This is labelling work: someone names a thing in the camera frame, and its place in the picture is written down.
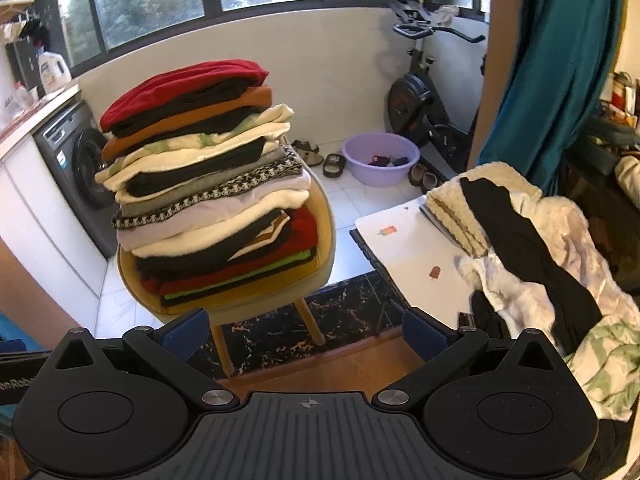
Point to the cream fleece blanket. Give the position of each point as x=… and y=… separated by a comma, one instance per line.
x=450, y=210

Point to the black desk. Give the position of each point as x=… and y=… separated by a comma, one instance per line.
x=595, y=190

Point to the grey washing machine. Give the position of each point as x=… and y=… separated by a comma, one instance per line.
x=75, y=160

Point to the dark red garment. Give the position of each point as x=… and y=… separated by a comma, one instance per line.
x=175, y=87

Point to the cluster of cosmetic bottles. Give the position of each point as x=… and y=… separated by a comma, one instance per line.
x=622, y=102

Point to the teal curtain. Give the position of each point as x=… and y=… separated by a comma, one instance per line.
x=550, y=85

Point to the white detergent jug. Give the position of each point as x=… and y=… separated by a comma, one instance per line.
x=54, y=75

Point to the black exercise bike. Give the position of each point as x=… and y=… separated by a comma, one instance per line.
x=407, y=100

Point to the white fluffy garment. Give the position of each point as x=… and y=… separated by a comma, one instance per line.
x=575, y=240

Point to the pair of brown shoes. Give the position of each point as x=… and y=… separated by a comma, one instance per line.
x=425, y=177

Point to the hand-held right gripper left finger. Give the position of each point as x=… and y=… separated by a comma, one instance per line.
x=184, y=332

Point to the yellow chair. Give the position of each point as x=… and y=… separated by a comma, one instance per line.
x=322, y=240

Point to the black slide sandal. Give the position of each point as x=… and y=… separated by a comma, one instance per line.
x=334, y=165

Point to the stack of folded clothes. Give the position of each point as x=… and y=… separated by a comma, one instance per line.
x=210, y=210

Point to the white folding table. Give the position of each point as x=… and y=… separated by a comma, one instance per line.
x=400, y=250

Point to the green leaf print garment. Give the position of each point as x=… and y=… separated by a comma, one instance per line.
x=615, y=360

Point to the purple plastic basin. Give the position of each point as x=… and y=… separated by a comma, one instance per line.
x=380, y=172

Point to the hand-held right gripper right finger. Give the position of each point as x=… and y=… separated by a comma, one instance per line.
x=425, y=334

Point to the beige pouch bag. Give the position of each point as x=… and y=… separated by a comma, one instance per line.
x=630, y=180

